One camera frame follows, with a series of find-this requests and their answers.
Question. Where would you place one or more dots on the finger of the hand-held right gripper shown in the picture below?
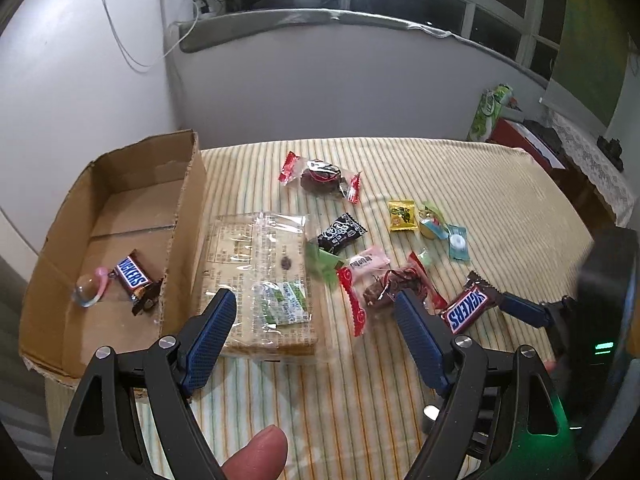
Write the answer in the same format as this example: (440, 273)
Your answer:
(525, 310)

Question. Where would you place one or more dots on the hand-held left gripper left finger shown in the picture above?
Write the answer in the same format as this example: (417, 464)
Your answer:
(210, 335)

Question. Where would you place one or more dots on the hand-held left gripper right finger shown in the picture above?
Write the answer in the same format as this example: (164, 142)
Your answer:
(417, 335)

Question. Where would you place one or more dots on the brown chocolate bar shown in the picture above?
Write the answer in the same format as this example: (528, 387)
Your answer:
(132, 272)
(467, 307)

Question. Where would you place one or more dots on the green candy packet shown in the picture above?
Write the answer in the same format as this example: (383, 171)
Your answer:
(324, 262)

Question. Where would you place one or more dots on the cardboard box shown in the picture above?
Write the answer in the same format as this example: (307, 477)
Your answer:
(125, 210)

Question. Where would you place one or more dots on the dark candy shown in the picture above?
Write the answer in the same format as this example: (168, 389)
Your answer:
(322, 175)
(147, 300)

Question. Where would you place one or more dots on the person's left hand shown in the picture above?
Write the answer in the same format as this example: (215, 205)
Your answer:
(257, 452)

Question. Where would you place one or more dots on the brown candy in red-ended wrapper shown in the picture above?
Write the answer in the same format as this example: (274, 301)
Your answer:
(385, 290)

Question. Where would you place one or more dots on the dark wrapped candy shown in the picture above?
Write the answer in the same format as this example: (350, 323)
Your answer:
(147, 300)

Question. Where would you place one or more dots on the small pale green candy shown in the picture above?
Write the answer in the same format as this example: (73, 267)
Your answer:
(426, 258)

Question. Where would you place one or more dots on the clear wrapped cracker packet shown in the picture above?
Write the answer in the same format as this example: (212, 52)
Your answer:
(270, 285)

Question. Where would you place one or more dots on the striped blanket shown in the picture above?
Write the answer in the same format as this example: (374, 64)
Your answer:
(350, 390)

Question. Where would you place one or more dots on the pink candy packet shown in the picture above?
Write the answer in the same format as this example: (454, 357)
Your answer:
(370, 260)

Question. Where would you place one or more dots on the teal candy packet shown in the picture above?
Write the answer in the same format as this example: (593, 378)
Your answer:
(458, 244)

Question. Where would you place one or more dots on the green and yellow candy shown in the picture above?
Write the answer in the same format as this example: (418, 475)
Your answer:
(431, 220)

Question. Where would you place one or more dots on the yellow candy packet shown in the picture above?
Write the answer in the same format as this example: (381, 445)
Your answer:
(402, 216)

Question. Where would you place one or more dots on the pink and clear candy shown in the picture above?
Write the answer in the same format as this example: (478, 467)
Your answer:
(92, 287)

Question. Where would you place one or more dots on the black and white candy packet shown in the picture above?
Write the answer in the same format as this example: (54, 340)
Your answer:
(341, 232)

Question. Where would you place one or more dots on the white lace cloth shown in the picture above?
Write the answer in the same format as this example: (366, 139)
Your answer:
(595, 170)

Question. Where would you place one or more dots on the small dark object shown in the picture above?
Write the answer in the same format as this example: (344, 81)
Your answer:
(611, 152)

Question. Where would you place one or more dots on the red box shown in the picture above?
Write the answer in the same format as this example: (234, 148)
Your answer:
(510, 137)

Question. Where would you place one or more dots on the green printed bag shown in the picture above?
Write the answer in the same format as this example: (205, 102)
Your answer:
(487, 110)

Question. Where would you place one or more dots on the green hanging screen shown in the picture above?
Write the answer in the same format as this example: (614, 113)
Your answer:
(590, 50)

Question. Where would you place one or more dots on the grey window sill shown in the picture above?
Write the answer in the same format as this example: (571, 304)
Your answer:
(350, 22)

